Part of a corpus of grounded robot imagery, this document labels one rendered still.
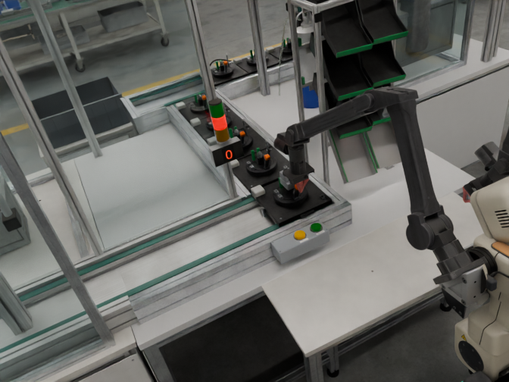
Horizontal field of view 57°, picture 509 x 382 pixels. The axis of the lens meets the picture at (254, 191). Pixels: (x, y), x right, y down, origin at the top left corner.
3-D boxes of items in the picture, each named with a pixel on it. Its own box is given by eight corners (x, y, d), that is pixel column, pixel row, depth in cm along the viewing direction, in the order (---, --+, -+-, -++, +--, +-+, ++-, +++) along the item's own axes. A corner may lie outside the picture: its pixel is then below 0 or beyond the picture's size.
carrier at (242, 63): (282, 64, 299) (280, 45, 292) (249, 76, 293) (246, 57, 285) (265, 54, 317) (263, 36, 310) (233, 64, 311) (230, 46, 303)
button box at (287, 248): (329, 241, 175) (329, 229, 171) (281, 264, 169) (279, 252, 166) (320, 231, 180) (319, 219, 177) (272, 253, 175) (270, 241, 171)
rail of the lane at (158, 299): (352, 223, 187) (351, 202, 180) (140, 324, 162) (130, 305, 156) (344, 216, 191) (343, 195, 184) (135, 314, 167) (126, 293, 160)
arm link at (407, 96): (394, 79, 117) (420, 75, 122) (355, 93, 129) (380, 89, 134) (433, 251, 120) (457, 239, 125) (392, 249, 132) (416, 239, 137)
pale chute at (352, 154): (373, 174, 189) (378, 172, 185) (344, 183, 187) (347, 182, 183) (351, 111, 193) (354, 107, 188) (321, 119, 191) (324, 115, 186)
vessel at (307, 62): (328, 78, 260) (324, 8, 237) (306, 86, 256) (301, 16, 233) (314, 70, 270) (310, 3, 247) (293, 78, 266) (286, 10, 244)
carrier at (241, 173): (299, 173, 204) (296, 148, 196) (250, 194, 197) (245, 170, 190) (273, 149, 222) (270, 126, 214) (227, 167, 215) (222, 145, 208)
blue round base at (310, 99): (331, 102, 268) (330, 78, 259) (308, 111, 264) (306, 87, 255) (316, 93, 280) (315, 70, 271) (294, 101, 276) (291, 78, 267)
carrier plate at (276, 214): (332, 203, 185) (332, 198, 183) (279, 227, 178) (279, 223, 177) (301, 174, 203) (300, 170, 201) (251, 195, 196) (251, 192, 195)
